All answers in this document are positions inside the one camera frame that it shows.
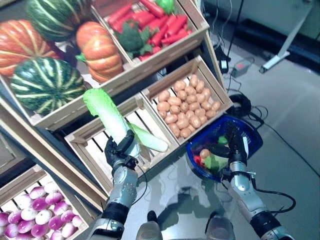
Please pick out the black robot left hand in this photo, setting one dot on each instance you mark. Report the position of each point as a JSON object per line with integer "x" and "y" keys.
{"x": 118, "y": 155}

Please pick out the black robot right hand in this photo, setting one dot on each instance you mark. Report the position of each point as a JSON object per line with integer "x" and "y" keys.
{"x": 237, "y": 150}

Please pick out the blue plastic shopping basket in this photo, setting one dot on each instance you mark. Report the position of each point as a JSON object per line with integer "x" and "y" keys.
{"x": 255, "y": 143}

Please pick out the napa cabbage toy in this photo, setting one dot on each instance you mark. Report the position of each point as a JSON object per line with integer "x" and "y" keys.
{"x": 110, "y": 117}
{"x": 152, "y": 141}

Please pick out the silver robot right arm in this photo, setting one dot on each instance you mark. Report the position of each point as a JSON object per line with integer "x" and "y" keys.
{"x": 241, "y": 182}

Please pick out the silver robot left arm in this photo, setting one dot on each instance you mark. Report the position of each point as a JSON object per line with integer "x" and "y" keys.
{"x": 123, "y": 185}

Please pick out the dark green bell pepper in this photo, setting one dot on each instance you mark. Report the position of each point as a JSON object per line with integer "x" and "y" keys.
{"x": 221, "y": 140}

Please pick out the green cucumber toy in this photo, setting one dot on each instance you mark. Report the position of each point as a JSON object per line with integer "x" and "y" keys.
{"x": 215, "y": 162}

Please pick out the brown potato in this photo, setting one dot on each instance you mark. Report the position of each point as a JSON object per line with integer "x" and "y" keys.
{"x": 162, "y": 113}
{"x": 185, "y": 132}
{"x": 205, "y": 153}
{"x": 164, "y": 95}
{"x": 174, "y": 101}
{"x": 210, "y": 113}
{"x": 194, "y": 80}
{"x": 171, "y": 118}
{"x": 180, "y": 86}
{"x": 174, "y": 128}
{"x": 163, "y": 106}
{"x": 216, "y": 105}

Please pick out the wooden crate white slats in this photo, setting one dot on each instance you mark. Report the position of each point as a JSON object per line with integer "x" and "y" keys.
{"x": 85, "y": 132}

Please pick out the small red vegetable toy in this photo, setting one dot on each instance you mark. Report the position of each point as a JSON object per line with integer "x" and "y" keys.
{"x": 197, "y": 159}

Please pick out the wooden crate holding pumpkins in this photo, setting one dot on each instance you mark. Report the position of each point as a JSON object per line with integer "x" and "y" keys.
{"x": 67, "y": 113}

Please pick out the wooden crate holding potatoes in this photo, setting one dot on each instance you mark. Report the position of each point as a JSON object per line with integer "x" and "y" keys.
{"x": 216, "y": 86}

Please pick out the white purple turnip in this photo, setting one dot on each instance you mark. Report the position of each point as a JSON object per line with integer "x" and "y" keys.
{"x": 37, "y": 192}
{"x": 43, "y": 216}
{"x": 53, "y": 198}
{"x": 61, "y": 207}
{"x": 38, "y": 203}
{"x": 67, "y": 216}
{"x": 77, "y": 221}
{"x": 51, "y": 186}

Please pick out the silver robot right leg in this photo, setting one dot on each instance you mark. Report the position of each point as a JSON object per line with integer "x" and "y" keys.
{"x": 220, "y": 228}

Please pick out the silver robot leg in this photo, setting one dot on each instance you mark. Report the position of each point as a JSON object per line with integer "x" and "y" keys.
{"x": 220, "y": 228}
{"x": 150, "y": 230}

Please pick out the silver robot left leg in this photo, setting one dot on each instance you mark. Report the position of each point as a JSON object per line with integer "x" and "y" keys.
{"x": 150, "y": 230}

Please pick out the grey box red top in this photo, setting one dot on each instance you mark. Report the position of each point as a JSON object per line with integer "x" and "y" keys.
{"x": 241, "y": 67}

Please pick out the black power adapter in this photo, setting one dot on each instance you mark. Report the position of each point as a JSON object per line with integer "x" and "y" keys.
{"x": 223, "y": 65}

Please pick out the wooden display stand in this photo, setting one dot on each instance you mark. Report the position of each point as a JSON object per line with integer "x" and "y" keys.
{"x": 213, "y": 58}

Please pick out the white desk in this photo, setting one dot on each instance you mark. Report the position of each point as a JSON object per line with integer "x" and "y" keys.
{"x": 275, "y": 61}

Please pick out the green striped pumpkin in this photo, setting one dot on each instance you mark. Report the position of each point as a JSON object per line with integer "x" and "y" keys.
{"x": 45, "y": 85}
{"x": 57, "y": 20}

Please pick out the small orange pumpkin green stem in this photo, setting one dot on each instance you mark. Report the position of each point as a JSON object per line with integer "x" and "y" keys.
{"x": 100, "y": 55}

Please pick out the dark green broccoli toy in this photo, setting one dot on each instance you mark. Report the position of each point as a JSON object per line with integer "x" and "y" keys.
{"x": 131, "y": 37}

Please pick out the wooden crate holding carrots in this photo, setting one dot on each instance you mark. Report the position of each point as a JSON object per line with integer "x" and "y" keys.
{"x": 175, "y": 48}

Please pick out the red carrot toy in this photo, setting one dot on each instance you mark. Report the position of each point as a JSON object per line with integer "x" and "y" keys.
{"x": 120, "y": 13}
{"x": 175, "y": 38}
{"x": 176, "y": 25}
{"x": 160, "y": 35}
{"x": 152, "y": 7}

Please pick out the slanted black tripod stand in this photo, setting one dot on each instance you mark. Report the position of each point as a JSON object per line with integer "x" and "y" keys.
{"x": 236, "y": 22}

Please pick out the large orange striped pumpkin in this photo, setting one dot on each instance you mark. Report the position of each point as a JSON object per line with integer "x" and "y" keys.
{"x": 20, "y": 45}

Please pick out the light green bell pepper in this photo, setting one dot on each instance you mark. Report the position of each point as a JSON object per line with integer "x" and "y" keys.
{"x": 166, "y": 5}

